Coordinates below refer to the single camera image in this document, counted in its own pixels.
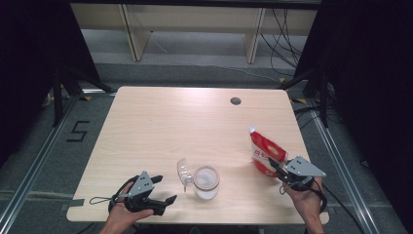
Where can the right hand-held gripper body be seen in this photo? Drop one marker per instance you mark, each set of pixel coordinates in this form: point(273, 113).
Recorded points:
point(302, 170)

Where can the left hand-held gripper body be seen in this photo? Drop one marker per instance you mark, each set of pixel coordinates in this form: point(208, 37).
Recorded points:
point(141, 187)

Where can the red and white pouch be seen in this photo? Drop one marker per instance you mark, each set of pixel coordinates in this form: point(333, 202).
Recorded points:
point(264, 146)

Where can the person's right hand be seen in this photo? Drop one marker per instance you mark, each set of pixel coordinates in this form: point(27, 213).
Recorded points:
point(307, 201)

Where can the person's left hand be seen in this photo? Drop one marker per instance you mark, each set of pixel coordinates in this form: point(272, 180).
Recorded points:
point(121, 216)

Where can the grey tape strip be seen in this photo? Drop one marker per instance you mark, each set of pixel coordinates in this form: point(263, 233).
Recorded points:
point(76, 203)

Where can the yellow black hazard tape piece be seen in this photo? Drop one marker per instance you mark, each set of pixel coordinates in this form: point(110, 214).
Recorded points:
point(299, 100)
point(281, 79)
point(86, 97)

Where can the grey table grommet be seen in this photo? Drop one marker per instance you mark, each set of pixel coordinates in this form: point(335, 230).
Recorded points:
point(235, 101)

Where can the black metal stand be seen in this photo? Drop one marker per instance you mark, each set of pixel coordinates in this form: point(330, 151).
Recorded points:
point(323, 97)
point(58, 97)

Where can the dark curtain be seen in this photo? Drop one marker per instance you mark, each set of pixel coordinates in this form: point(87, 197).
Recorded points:
point(373, 81)
point(32, 65)

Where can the beige wooden shelf unit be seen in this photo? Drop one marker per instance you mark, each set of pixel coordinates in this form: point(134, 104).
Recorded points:
point(195, 18)

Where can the metal floor rail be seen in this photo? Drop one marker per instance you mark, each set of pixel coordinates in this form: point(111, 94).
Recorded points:
point(341, 169)
point(35, 165)

